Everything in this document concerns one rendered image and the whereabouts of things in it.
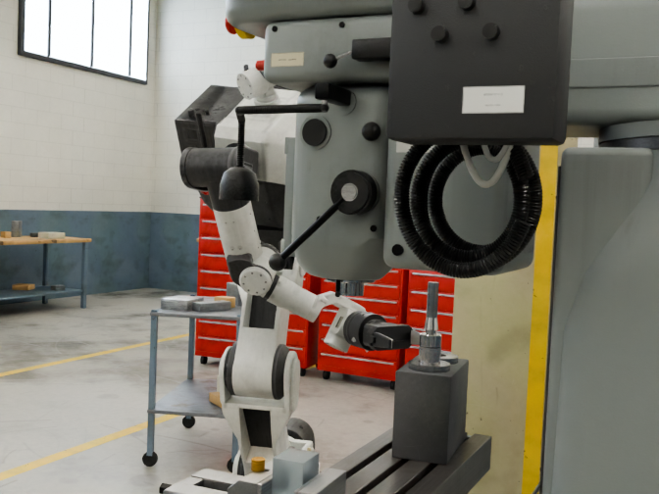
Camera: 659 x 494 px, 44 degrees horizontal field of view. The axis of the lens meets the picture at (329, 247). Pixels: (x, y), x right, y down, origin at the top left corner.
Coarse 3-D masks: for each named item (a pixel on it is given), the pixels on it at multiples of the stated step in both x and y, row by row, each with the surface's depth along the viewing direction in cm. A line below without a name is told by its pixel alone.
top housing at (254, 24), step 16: (240, 0) 133; (256, 0) 131; (272, 0) 130; (288, 0) 129; (304, 0) 128; (320, 0) 126; (336, 0) 125; (352, 0) 124; (368, 0) 123; (384, 0) 122; (240, 16) 133; (256, 16) 132; (272, 16) 131; (288, 16) 130; (304, 16) 129; (320, 16) 128; (336, 16) 127; (352, 16) 126; (256, 32) 142
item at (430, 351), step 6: (420, 342) 174; (426, 342) 172; (432, 342) 172; (438, 342) 173; (420, 348) 174; (426, 348) 172; (432, 348) 172; (438, 348) 173; (420, 354) 174; (426, 354) 172; (432, 354) 172; (438, 354) 173; (420, 360) 174; (426, 360) 172; (432, 360) 172; (438, 360) 173
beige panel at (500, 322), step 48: (576, 144) 290; (480, 288) 305; (528, 288) 298; (480, 336) 306; (528, 336) 298; (480, 384) 306; (528, 384) 298; (480, 432) 307; (528, 432) 299; (480, 480) 308; (528, 480) 299
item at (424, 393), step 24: (456, 360) 182; (408, 384) 170; (432, 384) 168; (456, 384) 173; (408, 408) 170; (432, 408) 169; (456, 408) 175; (408, 432) 170; (432, 432) 169; (456, 432) 177; (408, 456) 171; (432, 456) 169
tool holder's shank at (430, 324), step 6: (432, 282) 172; (438, 282) 174; (432, 288) 173; (432, 294) 173; (432, 300) 173; (432, 306) 173; (432, 312) 173; (426, 318) 174; (432, 318) 173; (426, 324) 173; (432, 324) 173; (426, 330) 174; (432, 330) 173
